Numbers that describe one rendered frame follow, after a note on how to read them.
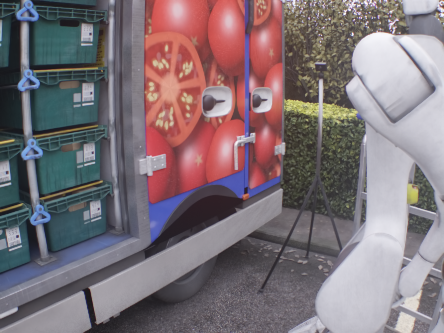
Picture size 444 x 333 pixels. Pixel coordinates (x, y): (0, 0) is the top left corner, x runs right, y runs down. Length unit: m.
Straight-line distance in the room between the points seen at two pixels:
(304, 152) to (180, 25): 2.12
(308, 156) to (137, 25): 2.39
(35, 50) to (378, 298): 1.45
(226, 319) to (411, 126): 1.99
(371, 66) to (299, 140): 3.25
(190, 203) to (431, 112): 1.72
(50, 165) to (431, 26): 1.45
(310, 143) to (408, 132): 3.18
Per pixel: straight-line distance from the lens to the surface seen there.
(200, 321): 2.29
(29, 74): 1.50
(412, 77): 0.45
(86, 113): 1.72
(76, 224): 1.77
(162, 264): 2.00
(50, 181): 1.65
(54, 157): 1.64
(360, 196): 1.85
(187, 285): 2.45
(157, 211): 1.87
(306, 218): 3.60
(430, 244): 1.00
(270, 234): 3.30
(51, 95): 1.61
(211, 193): 2.18
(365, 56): 0.47
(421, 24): 0.67
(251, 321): 2.30
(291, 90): 5.91
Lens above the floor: 1.38
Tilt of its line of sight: 13 degrees down
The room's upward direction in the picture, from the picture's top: straight up
